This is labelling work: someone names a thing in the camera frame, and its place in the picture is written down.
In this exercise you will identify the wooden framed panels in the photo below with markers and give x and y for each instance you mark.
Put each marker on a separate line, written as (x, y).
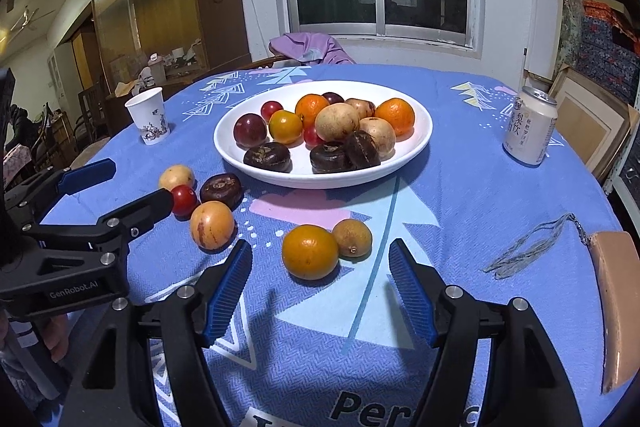
(590, 122)

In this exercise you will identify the white oval plate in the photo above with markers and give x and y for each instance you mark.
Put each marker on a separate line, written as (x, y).
(407, 149)

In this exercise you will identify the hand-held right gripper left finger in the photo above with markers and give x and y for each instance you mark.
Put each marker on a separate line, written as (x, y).
(227, 292)

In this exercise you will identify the purple garment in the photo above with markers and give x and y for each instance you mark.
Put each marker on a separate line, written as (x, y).
(310, 48)

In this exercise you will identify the person's left hand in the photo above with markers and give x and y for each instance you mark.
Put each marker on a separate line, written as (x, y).
(56, 337)

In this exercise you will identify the dark red plum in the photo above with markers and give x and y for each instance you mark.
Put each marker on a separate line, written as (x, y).
(249, 129)

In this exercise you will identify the pale drink can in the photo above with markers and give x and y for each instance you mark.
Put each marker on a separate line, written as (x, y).
(527, 129)

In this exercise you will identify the stack of patterned fabric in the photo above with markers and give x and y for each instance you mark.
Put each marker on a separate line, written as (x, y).
(605, 37)

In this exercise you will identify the red cherry tomato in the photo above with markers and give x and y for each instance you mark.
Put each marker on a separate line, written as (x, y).
(312, 137)
(184, 202)
(271, 109)

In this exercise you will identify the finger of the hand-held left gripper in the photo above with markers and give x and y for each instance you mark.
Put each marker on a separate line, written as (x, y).
(85, 172)
(145, 212)

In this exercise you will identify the small dark plum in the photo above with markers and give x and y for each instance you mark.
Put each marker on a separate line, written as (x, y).
(333, 98)

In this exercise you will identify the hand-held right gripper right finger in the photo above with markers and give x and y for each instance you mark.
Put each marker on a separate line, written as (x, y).
(412, 292)

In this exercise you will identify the large tan round fruit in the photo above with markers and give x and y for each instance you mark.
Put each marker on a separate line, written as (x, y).
(337, 122)

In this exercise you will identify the white paper cup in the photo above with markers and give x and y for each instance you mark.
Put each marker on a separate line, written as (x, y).
(149, 117)

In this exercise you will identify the small yellow tan fruit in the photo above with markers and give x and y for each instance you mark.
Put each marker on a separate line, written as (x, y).
(176, 177)

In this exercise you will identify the dark brown water chestnut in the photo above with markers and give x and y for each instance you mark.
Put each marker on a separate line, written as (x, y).
(221, 190)
(267, 157)
(363, 149)
(329, 158)

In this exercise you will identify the grey tassel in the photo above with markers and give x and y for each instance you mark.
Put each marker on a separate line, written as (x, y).
(525, 252)

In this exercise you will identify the wooden chair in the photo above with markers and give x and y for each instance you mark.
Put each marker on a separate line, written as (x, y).
(257, 63)

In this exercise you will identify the peach coloured round fruit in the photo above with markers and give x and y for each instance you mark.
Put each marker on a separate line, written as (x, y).
(212, 225)

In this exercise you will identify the blue patterned tablecloth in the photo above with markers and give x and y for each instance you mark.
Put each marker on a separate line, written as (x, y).
(475, 207)

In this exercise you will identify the small brown tan fruit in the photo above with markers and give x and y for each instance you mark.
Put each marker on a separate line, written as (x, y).
(353, 238)

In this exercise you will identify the patterned upright panel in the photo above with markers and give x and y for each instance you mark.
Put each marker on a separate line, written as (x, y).
(572, 12)

